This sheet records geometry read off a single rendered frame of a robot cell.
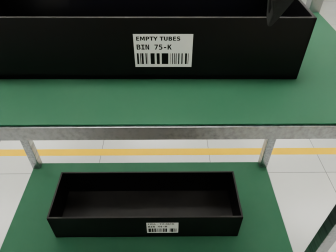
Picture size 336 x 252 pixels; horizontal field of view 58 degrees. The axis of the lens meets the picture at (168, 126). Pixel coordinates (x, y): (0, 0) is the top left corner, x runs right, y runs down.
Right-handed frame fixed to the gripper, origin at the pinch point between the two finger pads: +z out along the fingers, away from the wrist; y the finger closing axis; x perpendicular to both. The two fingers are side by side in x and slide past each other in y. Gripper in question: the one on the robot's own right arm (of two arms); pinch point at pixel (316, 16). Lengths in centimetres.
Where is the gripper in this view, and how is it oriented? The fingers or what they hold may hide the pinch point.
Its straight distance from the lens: 37.9
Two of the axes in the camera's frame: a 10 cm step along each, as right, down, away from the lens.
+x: 0.0, 9.3, -3.6
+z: 0.0, 3.6, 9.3
